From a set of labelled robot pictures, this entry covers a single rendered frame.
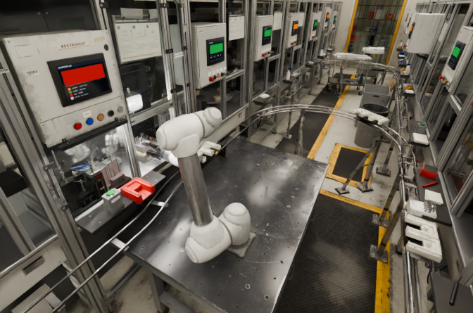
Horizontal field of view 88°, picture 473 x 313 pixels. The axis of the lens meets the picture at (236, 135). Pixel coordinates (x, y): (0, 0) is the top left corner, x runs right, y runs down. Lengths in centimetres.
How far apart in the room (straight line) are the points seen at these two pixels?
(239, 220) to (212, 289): 36
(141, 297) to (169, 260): 77
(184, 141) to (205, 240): 51
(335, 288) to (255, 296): 105
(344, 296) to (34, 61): 239
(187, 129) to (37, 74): 64
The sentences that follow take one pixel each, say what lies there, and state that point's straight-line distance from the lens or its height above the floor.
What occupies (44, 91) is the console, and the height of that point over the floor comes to 162.
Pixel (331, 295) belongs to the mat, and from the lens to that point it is 233.
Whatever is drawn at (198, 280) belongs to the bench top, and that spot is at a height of 68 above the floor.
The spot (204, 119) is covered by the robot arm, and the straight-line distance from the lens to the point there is 115.
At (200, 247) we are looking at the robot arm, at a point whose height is 90.
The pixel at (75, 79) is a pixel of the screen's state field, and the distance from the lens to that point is 134.
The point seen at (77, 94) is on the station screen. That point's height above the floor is 157.
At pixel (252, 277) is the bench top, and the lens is 149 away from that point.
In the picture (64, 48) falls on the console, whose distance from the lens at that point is 134.
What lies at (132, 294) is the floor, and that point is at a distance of 234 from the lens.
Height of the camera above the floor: 195
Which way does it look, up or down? 29 degrees down
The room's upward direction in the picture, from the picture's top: 1 degrees clockwise
